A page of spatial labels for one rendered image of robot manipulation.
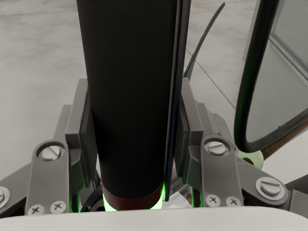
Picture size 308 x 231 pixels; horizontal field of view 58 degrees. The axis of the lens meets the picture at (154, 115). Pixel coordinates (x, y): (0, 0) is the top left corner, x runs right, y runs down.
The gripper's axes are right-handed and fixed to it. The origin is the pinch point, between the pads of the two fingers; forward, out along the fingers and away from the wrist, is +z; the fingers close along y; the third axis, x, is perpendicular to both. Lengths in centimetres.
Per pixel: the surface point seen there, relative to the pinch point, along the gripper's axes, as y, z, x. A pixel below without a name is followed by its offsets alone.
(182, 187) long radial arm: 8.6, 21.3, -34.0
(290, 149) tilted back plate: 28.7, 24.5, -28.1
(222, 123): 20, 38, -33
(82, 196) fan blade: -13, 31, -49
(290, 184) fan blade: 15.7, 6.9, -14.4
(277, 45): 70, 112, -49
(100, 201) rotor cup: -4.7, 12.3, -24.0
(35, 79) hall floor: -102, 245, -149
